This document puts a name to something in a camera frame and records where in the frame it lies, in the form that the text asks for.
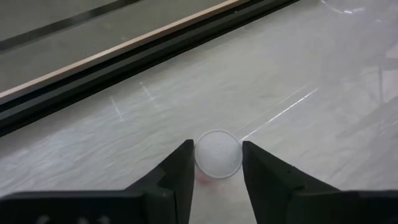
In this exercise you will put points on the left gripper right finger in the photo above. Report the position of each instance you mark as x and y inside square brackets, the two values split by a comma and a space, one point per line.
[267, 183]

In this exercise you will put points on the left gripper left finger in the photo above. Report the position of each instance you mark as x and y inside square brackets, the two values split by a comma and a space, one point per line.
[174, 180]

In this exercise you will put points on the pink medicine bottle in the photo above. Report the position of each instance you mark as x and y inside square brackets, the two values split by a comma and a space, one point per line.
[218, 154]

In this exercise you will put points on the black table frame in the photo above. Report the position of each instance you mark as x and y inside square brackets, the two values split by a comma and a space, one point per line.
[93, 77]

